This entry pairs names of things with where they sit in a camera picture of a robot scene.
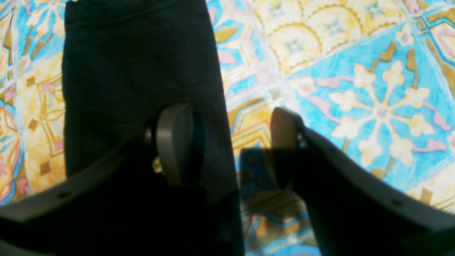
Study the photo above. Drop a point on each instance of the patterned colourful tablecloth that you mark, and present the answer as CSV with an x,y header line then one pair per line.
x,y
374,77

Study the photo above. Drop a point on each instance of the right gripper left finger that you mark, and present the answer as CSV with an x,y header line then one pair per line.
x,y
140,178

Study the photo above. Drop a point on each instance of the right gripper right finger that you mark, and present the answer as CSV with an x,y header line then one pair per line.
x,y
352,213

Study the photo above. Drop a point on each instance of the black t-shirt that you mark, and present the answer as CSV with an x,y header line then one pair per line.
x,y
124,60

